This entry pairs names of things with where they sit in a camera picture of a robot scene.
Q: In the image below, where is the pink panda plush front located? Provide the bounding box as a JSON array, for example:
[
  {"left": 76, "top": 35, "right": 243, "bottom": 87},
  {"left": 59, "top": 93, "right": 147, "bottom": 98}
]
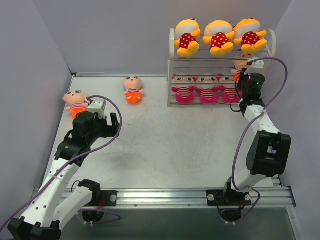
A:
[{"left": 217, "top": 73, "right": 242, "bottom": 104}]

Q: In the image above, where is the pink panda plush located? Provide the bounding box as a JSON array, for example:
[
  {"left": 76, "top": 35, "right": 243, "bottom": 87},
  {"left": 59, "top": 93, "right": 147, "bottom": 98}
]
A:
[
  {"left": 195, "top": 74, "right": 220, "bottom": 104},
  {"left": 171, "top": 74, "right": 197, "bottom": 104},
  {"left": 217, "top": 73, "right": 242, "bottom": 104}
]

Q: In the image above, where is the peach doll plush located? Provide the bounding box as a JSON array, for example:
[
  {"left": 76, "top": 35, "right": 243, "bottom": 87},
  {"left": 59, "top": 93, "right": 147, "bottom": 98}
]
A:
[
  {"left": 62, "top": 90, "right": 89, "bottom": 118},
  {"left": 122, "top": 76, "right": 144, "bottom": 104},
  {"left": 231, "top": 53, "right": 254, "bottom": 83}
]

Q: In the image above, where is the peach doll plush back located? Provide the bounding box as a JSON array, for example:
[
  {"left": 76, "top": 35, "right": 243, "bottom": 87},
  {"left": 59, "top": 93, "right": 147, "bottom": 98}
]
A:
[{"left": 122, "top": 76, "right": 144, "bottom": 104}]

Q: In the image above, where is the yellow plush red dotted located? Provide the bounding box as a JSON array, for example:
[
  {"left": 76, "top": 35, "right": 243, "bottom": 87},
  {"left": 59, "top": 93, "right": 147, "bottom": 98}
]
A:
[
  {"left": 233, "top": 18, "right": 268, "bottom": 54},
  {"left": 202, "top": 20, "right": 235, "bottom": 56},
  {"left": 174, "top": 18, "right": 201, "bottom": 57}
]

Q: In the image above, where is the pink panda plush back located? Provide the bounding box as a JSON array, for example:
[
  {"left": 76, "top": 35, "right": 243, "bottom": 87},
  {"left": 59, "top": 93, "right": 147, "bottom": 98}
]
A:
[{"left": 171, "top": 74, "right": 197, "bottom": 104}]

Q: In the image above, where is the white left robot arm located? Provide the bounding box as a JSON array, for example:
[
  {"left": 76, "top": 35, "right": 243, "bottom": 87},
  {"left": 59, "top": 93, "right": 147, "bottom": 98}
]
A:
[{"left": 7, "top": 111, "right": 123, "bottom": 240}]

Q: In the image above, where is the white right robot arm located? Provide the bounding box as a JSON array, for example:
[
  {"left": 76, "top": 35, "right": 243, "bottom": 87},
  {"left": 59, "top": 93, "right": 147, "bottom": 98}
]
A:
[{"left": 206, "top": 73, "right": 292, "bottom": 207}]

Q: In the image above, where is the cream metal-rod shelf rack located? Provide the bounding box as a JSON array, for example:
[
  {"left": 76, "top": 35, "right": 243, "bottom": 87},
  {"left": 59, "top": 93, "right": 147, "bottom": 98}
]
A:
[{"left": 166, "top": 28, "right": 277, "bottom": 108}]

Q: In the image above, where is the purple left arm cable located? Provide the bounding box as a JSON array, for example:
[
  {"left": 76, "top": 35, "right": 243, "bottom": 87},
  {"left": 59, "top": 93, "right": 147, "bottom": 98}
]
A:
[{"left": 0, "top": 95, "right": 124, "bottom": 236}]

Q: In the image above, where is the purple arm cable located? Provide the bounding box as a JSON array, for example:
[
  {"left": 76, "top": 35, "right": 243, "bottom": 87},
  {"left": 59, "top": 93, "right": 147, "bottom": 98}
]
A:
[
  {"left": 0, "top": 95, "right": 124, "bottom": 236},
  {"left": 219, "top": 57, "right": 289, "bottom": 225}
]

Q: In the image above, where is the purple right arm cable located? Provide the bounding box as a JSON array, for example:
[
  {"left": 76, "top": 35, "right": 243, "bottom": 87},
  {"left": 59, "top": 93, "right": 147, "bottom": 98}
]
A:
[{"left": 219, "top": 57, "right": 289, "bottom": 225}]

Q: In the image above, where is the aluminium front mounting rail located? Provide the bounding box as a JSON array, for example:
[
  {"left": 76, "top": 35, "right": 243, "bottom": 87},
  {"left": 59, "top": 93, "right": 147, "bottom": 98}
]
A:
[{"left": 29, "top": 187, "right": 297, "bottom": 210}]

